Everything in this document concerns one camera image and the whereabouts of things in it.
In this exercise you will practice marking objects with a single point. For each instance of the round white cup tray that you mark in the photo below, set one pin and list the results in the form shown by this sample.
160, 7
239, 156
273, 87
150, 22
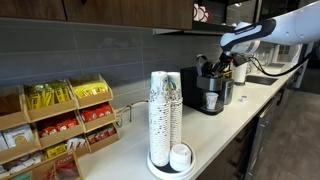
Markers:
188, 173

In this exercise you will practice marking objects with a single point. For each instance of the wooden packet organizer rack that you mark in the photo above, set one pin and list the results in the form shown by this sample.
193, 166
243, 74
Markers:
96, 100

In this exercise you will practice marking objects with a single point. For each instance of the white creamer cups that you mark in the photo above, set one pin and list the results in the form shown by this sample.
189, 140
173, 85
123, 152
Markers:
23, 163

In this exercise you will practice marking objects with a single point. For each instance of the silver countertop bin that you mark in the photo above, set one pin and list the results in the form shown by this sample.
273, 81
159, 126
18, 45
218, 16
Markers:
228, 90

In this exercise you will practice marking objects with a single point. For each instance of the dark wooden upper cabinet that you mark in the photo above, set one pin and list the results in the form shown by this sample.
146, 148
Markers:
116, 13

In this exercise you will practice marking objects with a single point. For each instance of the dark open wall shelf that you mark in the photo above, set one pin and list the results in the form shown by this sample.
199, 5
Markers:
213, 28

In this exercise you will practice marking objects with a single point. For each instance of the red snack bag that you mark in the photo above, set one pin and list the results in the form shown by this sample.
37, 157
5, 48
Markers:
66, 166

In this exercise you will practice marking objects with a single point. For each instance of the white red mugs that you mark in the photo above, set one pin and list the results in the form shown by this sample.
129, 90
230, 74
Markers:
201, 13

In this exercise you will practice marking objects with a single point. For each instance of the white coffee pod, brown lid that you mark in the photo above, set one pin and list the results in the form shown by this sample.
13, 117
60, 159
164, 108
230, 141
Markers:
244, 99

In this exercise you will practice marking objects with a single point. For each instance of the dark lower cabinets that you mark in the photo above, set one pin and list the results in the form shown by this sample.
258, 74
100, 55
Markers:
240, 153

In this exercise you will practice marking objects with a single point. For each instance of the patterned paper cup stack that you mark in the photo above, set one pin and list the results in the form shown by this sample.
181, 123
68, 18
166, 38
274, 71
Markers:
176, 110
159, 126

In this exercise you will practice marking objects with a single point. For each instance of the yellow tea packets, flat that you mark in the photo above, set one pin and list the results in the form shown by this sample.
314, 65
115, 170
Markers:
90, 89

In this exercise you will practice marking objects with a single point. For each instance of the black silver coffee machine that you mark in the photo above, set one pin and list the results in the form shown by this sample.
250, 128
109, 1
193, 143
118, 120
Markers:
191, 88

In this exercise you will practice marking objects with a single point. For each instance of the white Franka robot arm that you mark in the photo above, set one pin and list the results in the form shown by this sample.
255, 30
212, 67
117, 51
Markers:
293, 26

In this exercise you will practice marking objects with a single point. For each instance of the dark counter sink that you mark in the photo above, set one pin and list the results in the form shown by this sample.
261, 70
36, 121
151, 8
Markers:
261, 80

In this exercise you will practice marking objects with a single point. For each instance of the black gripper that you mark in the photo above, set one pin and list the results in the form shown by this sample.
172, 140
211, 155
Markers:
226, 61

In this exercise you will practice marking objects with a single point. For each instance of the red packets, dark pile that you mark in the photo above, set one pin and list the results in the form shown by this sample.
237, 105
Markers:
101, 134

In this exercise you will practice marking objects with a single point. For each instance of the red packets, large pile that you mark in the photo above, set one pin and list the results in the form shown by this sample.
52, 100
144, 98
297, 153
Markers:
96, 112

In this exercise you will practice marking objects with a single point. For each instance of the yellow and white sachets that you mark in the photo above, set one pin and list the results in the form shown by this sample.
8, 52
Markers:
65, 146

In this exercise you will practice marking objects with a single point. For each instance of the yellow tea packets, tall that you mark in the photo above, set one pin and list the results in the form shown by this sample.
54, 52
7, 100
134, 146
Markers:
46, 95

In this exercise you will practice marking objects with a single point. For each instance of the white paper towel roll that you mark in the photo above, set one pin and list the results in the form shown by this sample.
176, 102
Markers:
240, 73

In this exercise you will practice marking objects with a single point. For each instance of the white cup lid stack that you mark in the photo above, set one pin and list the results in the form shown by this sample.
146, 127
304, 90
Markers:
180, 156

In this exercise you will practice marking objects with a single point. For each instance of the red packets, wide pile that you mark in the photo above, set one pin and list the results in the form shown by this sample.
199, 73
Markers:
58, 126

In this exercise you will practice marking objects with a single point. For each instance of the white sweetener box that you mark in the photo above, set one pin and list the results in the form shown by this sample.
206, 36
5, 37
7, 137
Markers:
18, 135

